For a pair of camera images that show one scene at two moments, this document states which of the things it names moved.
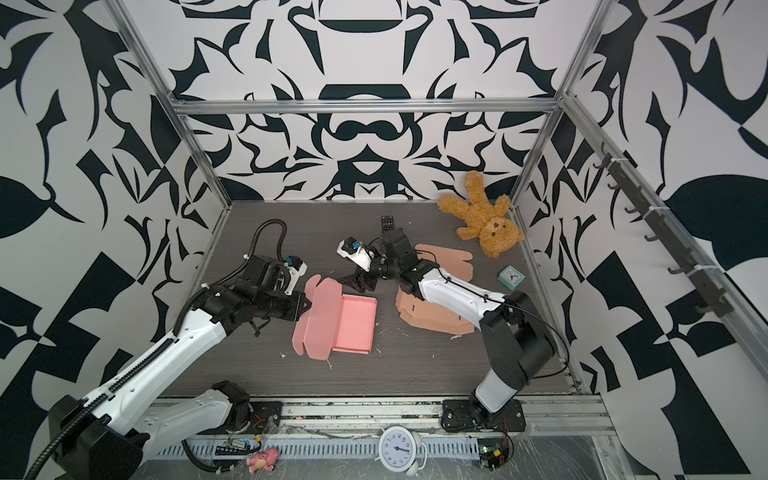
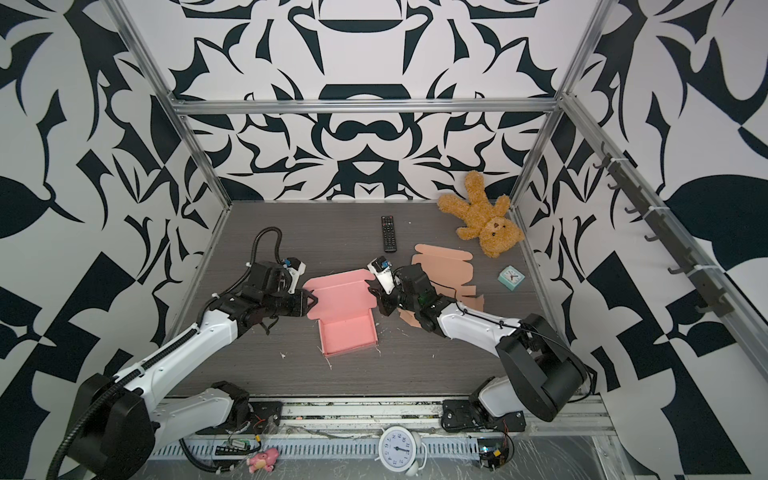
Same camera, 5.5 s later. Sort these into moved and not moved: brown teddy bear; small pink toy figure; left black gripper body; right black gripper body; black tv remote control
Moved: right black gripper body
Not moved: small pink toy figure; brown teddy bear; black tv remote control; left black gripper body
